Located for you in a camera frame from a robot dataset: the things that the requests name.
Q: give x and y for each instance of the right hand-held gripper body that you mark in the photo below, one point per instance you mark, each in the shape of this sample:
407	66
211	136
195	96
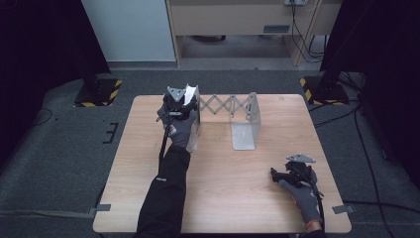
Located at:
298	172

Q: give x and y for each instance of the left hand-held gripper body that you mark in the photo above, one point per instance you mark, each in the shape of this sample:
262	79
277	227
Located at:
173	100

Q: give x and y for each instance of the expandable metal bookend rack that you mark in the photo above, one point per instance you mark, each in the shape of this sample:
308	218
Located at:
243	137

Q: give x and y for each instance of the person's left hand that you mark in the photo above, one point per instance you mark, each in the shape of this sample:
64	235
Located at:
180	130

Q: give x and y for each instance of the person's right hand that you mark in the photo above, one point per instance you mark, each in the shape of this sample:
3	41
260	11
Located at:
305	200

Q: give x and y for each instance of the grey tape strip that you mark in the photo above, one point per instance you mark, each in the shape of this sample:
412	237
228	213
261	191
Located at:
100	209
343	209

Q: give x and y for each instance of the black floor tape mark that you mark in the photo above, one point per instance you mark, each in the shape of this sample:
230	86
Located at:
111	133

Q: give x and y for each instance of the black stand base striped tape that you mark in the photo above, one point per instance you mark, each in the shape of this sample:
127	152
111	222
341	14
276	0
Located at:
325	91
99	94

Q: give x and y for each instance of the white panel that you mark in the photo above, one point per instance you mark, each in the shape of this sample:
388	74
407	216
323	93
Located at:
128	29

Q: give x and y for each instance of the light wooden desk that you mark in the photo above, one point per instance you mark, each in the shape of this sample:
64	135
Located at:
231	20

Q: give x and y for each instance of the black curtain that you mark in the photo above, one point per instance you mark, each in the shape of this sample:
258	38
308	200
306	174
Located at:
39	49
386	49

